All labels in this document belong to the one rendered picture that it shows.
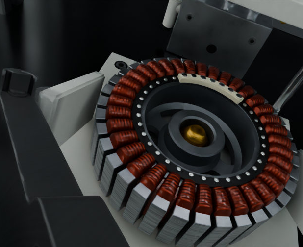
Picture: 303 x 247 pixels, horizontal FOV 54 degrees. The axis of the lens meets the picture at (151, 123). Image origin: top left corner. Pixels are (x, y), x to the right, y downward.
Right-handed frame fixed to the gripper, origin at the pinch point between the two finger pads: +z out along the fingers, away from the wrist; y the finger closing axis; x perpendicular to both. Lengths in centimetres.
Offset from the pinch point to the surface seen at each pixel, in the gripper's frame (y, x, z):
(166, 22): -4.6, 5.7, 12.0
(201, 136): 0.3, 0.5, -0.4
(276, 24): 7.2, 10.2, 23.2
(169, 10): -4.6, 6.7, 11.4
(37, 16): -15.3, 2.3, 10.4
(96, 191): -3.9, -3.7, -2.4
